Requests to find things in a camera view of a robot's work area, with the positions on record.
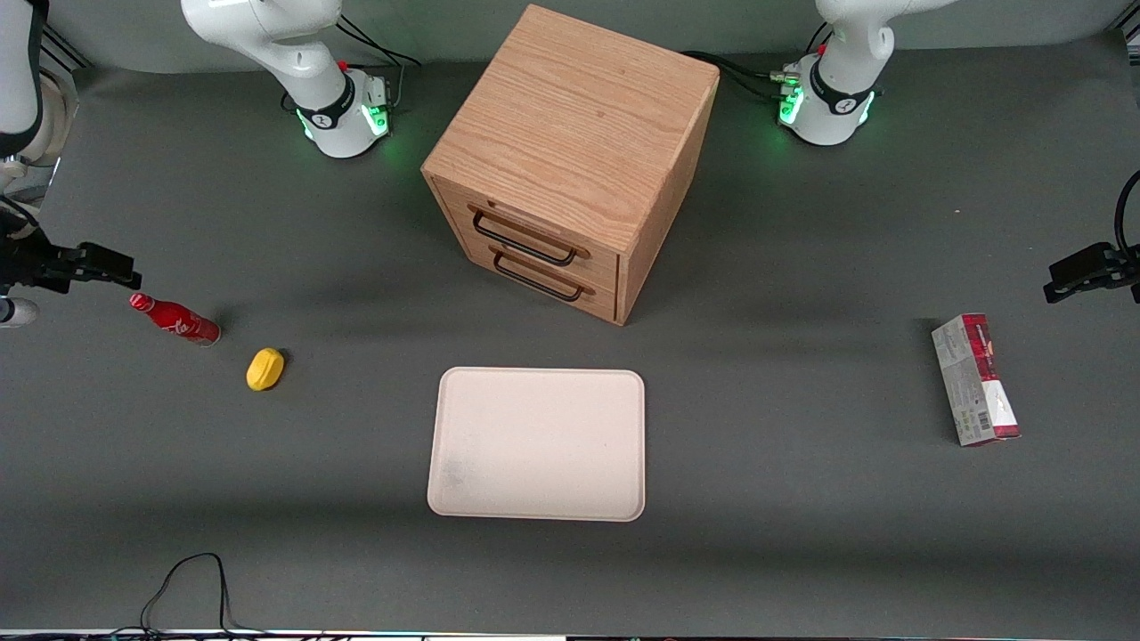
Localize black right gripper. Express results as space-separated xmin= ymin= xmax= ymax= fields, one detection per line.
xmin=0 ymin=200 xmax=143 ymax=294

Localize grey and red carton box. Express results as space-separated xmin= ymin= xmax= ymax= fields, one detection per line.
xmin=931 ymin=312 xmax=1022 ymax=447

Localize wooden drawer with raised lip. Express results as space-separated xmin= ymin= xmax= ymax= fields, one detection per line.
xmin=433 ymin=181 xmax=622 ymax=284

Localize black left arm base cables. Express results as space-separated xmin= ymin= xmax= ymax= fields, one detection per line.
xmin=680 ymin=21 xmax=835 ymax=101

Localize black wire handle, short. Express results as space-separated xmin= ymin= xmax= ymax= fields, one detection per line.
xmin=492 ymin=251 xmax=585 ymax=303

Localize wooden drawer cabinet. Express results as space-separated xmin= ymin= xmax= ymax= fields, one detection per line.
xmin=421 ymin=4 xmax=721 ymax=327

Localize red coke bottle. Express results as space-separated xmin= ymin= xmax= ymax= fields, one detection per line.
xmin=129 ymin=292 xmax=222 ymax=347

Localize yellow lemon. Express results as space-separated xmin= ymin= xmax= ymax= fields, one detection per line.
xmin=246 ymin=347 xmax=287 ymax=393

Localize thin black looped cable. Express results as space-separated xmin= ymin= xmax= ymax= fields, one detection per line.
xmin=107 ymin=552 xmax=268 ymax=638

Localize beige plastic tray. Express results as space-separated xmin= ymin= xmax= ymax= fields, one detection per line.
xmin=427 ymin=367 xmax=646 ymax=523

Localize black wire handle, wide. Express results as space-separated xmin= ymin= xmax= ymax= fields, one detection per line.
xmin=471 ymin=208 xmax=579 ymax=268

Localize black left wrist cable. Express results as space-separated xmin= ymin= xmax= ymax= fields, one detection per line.
xmin=1114 ymin=169 xmax=1140 ymax=259

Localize plain wooden drawer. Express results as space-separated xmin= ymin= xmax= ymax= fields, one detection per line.
xmin=452 ymin=239 xmax=619 ymax=324

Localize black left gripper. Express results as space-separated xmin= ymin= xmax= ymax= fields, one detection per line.
xmin=1044 ymin=241 xmax=1140 ymax=305

